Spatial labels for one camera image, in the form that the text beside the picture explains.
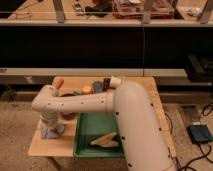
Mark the light blue towel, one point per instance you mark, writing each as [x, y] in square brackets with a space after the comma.
[47, 133]

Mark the black foot pedal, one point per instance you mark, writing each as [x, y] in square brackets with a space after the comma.
[199, 134]

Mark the green plastic tray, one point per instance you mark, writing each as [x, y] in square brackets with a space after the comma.
[97, 136]

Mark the red yellow apple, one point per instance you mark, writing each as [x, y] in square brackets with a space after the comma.
[87, 90]

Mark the orange carrot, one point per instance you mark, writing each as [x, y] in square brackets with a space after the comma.
[59, 83]

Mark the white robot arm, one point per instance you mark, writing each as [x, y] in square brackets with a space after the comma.
[142, 136]

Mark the yellow banana in tray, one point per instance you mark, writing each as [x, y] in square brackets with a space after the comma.
[106, 141]

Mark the blue grey can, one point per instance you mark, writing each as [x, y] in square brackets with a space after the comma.
[97, 86]

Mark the black box on shelf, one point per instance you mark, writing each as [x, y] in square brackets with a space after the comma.
[199, 69]

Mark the dark red bowl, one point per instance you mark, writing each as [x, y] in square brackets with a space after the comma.
[67, 116]

